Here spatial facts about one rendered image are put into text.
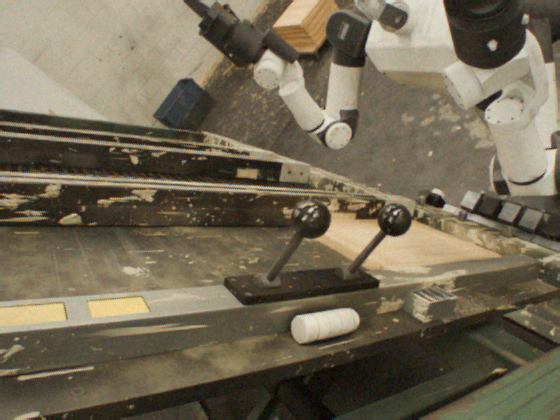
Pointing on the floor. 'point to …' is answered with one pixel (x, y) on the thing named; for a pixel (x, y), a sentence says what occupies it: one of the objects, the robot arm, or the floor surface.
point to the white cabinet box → (36, 90)
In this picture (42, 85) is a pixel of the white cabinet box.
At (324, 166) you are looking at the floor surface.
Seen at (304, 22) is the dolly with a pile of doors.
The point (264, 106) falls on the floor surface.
